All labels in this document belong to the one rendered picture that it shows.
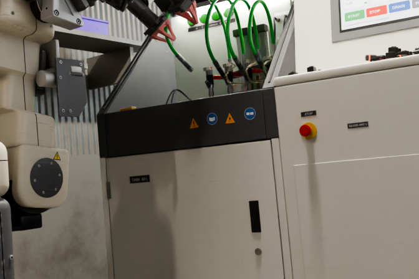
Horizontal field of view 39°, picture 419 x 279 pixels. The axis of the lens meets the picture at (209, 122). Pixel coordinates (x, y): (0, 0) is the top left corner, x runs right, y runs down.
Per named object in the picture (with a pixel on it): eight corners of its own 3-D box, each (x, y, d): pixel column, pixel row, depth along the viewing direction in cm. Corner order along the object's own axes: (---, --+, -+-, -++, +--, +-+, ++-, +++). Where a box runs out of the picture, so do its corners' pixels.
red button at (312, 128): (297, 139, 177) (295, 122, 178) (301, 140, 181) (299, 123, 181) (313, 138, 175) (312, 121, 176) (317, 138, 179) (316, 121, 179)
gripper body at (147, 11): (155, 27, 221) (140, 13, 220) (168, 14, 213) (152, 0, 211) (146, 37, 217) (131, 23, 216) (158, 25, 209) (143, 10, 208)
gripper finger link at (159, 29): (173, 40, 221) (155, 22, 220) (183, 31, 216) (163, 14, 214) (164, 51, 218) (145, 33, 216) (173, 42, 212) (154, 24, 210)
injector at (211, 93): (206, 124, 222) (201, 70, 223) (212, 125, 226) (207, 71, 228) (212, 124, 220) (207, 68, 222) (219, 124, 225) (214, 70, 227)
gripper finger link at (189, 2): (207, 17, 195) (192, -6, 191) (197, 30, 191) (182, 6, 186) (192, 22, 199) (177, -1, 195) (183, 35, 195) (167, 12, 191)
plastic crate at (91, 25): (86, 45, 387) (85, 28, 388) (110, 37, 373) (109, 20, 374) (44, 38, 360) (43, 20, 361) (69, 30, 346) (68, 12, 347)
